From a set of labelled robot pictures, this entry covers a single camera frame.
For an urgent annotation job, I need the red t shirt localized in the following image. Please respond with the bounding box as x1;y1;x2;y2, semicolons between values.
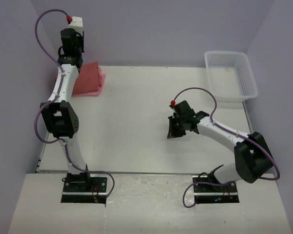
72;62;102;96

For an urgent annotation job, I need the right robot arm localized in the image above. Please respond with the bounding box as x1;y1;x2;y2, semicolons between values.
167;101;273;184

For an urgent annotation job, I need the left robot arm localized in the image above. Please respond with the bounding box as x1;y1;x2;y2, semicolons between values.
41;28;90;185

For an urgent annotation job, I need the folded pink t shirt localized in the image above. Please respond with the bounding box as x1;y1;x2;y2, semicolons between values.
72;66;106;97

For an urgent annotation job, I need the white plastic basket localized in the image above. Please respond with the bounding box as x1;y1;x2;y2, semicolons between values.
205;51;258;102

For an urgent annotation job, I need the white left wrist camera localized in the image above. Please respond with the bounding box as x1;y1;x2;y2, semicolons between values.
66;16;84;35

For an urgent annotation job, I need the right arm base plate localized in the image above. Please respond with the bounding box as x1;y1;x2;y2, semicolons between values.
193;182;240;204

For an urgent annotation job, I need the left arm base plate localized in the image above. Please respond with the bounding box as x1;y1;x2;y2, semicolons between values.
61;173;107;205

